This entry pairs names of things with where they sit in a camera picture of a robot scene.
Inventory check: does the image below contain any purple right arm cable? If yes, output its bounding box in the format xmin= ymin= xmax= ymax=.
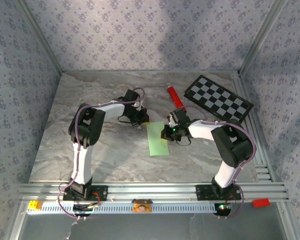
xmin=182 ymin=106 xmax=256 ymax=220

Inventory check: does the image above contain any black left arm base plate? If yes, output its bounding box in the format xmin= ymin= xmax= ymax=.
xmin=62 ymin=185 xmax=109 ymax=202

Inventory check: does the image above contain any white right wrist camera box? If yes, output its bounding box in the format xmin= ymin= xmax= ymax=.
xmin=166 ymin=113 xmax=177 ymax=127

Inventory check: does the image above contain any grey metal panel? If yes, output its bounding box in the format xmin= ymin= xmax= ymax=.
xmin=8 ymin=202 xmax=298 ymax=240

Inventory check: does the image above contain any light green paper sheet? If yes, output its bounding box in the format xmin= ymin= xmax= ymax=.
xmin=146 ymin=121 xmax=170 ymax=157

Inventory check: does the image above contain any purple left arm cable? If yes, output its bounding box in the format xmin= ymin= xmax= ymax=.
xmin=57 ymin=87 xmax=146 ymax=221

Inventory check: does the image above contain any white slotted cable duct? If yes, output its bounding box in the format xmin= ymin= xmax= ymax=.
xmin=26 ymin=201 xmax=218 ymax=215

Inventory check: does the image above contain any orange clamp on rail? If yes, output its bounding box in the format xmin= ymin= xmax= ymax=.
xmin=131 ymin=198 xmax=153 ymax=214

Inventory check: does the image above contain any black and white checkerboard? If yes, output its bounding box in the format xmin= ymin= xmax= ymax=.
xmin=183 ymin=74 xmax=255 ymax=125

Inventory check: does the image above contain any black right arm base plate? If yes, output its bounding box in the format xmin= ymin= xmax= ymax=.
xmin=195 ymin=184 xmax=242 ymax=201

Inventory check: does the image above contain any aluminium frame post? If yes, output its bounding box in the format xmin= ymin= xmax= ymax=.
xmin=238 ymin=0 xmax=288 ymax=76

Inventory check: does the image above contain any long aluminium mounting rail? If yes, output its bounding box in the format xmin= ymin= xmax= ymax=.
xmin=17 ymin=182 xmax=290 ymax=203

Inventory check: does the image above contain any aluminium side rail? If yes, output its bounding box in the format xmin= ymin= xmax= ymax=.
xmin=231 ymin=74 xmax=276 ymax=183

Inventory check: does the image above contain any red toy brick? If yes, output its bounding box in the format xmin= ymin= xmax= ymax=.
xmin=252 ymin=197 xmax=271 ymax=208

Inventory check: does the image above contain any yellow toy brick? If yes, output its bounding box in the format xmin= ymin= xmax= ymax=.
xmin=27 ymin=200 xmax=44 ymax=210

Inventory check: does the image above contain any red glitter tube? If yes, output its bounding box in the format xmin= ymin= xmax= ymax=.
xmin=164 ymin=83 xmax=187 ymax=110

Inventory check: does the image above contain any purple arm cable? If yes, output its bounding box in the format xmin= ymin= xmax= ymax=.
xmin=57 ymin=87 xmax=146 ymax=221
xmin=182 ymin=106 xmax=256 ymax=220

